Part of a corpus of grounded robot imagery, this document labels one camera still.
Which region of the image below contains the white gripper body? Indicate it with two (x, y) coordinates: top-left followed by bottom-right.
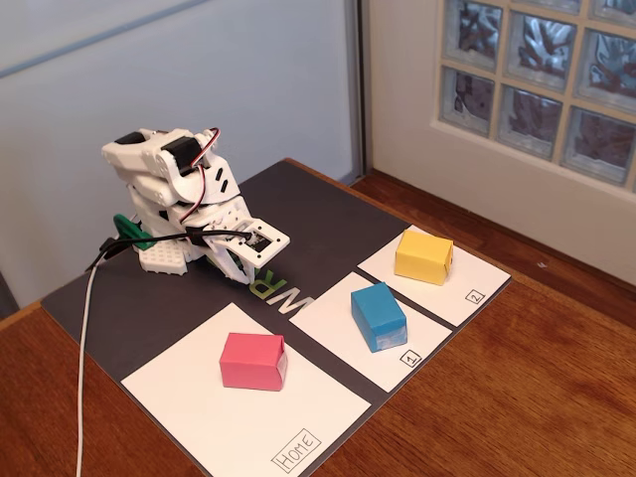
(197, 195), (259, 244)

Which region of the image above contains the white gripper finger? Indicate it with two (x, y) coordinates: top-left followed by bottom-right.
(232, 253), (256, 286)
(205, 242), (241, 279)

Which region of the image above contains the blue paper box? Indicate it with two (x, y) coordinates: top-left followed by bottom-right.
(350, 281), (408, 354)

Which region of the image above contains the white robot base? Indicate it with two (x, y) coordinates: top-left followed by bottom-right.
(129, 198), (201, 277)

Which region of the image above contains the pink paper box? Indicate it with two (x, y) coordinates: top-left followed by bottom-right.
(219, 332), (289, 393)

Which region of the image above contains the white sheet marked home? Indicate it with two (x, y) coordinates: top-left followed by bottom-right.
(120, 302), (373, 477)

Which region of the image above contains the yellow paper box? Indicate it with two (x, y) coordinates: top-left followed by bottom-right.
(394, 229), (454, 286)

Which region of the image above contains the black mat with lettering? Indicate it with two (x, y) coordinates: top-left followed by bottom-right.
(40, 157), (513, 477)

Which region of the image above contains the green clamp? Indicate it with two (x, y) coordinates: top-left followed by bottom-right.
(112, 213), (159, 250)

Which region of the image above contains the white sheet marked one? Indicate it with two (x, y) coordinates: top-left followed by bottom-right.
(288, 271), (453, 394)

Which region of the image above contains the white sheet marked two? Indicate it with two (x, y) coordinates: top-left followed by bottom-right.
(357, 226), (513, 328)

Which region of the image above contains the glass block window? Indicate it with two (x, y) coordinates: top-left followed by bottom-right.
(436, 0), (636, 194)

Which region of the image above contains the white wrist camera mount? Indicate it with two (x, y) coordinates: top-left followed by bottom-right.
(218, 221), (291, 265)

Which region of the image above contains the red white black servo cable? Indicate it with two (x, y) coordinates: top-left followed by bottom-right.
(180, 127), (222, 225)

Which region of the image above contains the black camera cable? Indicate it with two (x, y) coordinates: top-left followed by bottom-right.
(86, 223), (254, 273)

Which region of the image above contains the grey metal door frame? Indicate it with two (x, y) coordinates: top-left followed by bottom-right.
(344, 0), (373, 183)

